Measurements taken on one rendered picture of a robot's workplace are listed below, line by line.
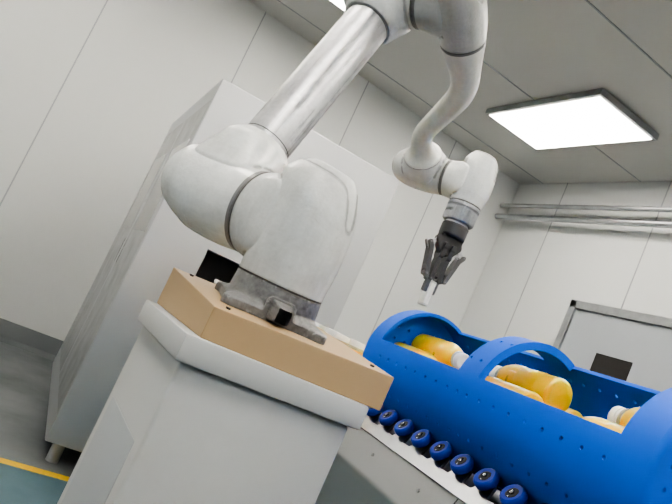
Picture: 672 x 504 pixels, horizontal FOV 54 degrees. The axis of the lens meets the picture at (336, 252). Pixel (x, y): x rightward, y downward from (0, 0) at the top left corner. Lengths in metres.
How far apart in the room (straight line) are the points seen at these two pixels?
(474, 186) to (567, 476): 0.93
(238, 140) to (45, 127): 4.49
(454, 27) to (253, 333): 0.79
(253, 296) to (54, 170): 4.65
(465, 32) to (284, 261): 0.66
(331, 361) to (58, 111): 4.81
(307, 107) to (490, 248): 6.04
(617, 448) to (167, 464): 0.62
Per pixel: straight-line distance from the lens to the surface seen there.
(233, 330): 0.95
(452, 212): 1.78
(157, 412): 0.96
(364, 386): 1.06
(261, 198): 1.09
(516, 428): 1.15
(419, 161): 1.81
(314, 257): 1.05
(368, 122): 6.42
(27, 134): 5.64
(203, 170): 1.18
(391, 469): 1.42
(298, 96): 1.29
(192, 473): 1.00
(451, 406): 1.30
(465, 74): 1.53
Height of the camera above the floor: 1.08
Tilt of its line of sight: 7 degrees up
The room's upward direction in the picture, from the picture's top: 24 degrees clockwise
